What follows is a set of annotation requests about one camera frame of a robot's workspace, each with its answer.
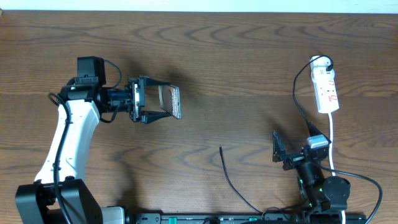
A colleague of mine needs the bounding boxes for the white power strip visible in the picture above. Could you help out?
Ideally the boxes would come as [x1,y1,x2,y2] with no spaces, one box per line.
[313,79,340,114]

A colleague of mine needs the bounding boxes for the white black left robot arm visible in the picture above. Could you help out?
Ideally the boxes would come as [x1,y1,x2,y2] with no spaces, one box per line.
[15,77,181,223]

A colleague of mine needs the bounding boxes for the white power strip cord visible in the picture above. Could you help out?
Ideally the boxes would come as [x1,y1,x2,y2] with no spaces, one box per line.
[327,112,346,224]

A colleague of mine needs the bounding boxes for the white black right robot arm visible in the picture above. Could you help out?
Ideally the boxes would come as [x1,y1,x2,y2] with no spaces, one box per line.
[272,124,351,223]

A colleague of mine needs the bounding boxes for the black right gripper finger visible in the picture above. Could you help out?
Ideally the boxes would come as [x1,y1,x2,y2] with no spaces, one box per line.
[272,131,286,162]
[307,122,323,137]

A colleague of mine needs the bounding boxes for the white usb charger adapter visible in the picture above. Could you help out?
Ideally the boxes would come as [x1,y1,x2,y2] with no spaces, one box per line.
[310,55,335,83]

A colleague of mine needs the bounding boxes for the black charging cable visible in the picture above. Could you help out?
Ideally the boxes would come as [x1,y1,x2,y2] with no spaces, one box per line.
[218,54,335,215]

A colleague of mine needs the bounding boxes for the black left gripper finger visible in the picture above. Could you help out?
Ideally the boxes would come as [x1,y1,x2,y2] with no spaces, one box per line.
[144,76,170,86]
[141,111,171,124]

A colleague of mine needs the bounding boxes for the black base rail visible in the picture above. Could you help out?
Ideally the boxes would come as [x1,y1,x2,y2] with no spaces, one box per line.
[133,212,368,224]

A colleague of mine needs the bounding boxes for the Galaxy S25 Ultra smartphone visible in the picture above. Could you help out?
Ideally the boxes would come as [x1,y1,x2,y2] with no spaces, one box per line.
[159,85,182,119]

